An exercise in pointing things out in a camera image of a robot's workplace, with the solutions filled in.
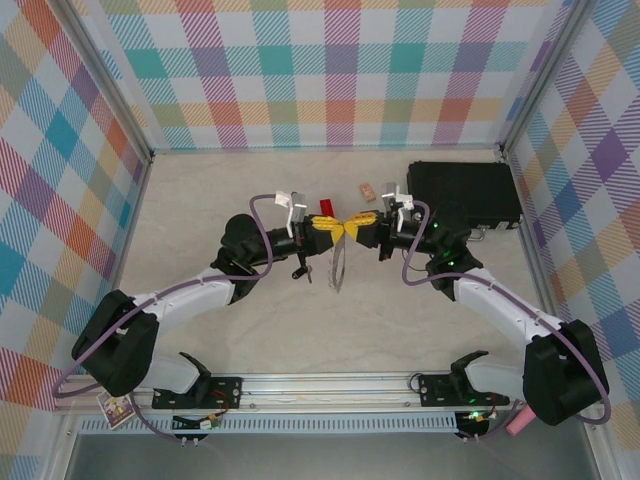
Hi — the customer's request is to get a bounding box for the black case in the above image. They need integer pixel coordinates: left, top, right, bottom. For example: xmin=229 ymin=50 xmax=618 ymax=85
xmin=405 ymin=160 xmax=524 ymax=241

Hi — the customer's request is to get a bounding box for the black round LED module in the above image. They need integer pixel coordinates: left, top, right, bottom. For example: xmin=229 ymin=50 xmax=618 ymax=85
xmin=455 ymin=409 xmax=494 ymax=442

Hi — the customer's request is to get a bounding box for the pink toy microphone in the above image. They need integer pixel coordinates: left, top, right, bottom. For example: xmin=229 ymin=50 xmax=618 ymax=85
xmin=505 ymin=407 xmax=536 ymax=437

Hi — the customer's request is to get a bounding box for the small picture card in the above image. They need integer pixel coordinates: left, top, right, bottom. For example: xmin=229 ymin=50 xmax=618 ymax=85
xmin=95 ymin=392 xmax=134 ymax=430

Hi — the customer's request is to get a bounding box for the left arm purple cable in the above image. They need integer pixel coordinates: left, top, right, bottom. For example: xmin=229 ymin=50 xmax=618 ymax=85
xmin=52 ymin=194 xmax=279 ymax=444

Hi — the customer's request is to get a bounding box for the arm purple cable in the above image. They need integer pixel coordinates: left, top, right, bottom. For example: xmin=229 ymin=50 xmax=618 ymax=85
xmin=402 ymin=199 xmax=614 ymax=444
xmin=52 ymin=194 xmax=279 ymax=444

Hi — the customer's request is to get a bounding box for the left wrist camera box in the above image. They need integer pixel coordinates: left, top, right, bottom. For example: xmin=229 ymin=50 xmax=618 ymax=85
xmin=273 ymin=189 xmax=310 ymax=237

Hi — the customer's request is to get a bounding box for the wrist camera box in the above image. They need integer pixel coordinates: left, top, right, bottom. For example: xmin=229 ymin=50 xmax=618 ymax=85
xmin=379 ymin=180 xmax=415 ymax=236
xmin=273 ymin=189 xmax=310 ymax=237

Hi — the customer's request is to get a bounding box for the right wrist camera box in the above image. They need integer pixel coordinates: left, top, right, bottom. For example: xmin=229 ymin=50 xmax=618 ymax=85
xmin=379 ymin=180 xmax=415 ymax=236

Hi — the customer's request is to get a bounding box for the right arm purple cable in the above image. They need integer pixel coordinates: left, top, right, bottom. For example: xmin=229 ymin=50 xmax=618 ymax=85
xmin=402 ymin=199 xmax=614 ymax=444

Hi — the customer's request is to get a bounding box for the aluminium side rail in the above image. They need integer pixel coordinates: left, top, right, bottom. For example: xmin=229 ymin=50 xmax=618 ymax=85
xmin=89 ymin=152 xmax=155 ymax=376
xmin=502 ymin=149 xmax=571 ymax=341

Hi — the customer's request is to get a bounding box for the wide aluminium mounting rail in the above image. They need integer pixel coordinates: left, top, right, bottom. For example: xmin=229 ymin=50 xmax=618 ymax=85
xmin=54 ymin=372 xmax=606 ymax=414

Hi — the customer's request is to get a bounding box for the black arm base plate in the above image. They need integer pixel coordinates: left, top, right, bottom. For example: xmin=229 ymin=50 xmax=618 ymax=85
xmin=151 ymin=375 xmax=244 ymax=411
xmin=417 ymin=373 xmax=506 ymax=409

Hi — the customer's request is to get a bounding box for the slotted grey cable duct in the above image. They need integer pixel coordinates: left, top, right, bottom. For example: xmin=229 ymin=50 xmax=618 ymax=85
xmin=79 ymin=412 xmax=459 ymax=435

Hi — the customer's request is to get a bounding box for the aluminium frame post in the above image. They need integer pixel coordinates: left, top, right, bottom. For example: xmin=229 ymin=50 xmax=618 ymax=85
xmin=58 ymin=0 xmax=155 ymax=164
xmin=497 ymin=0 xmax=599 ymax=161

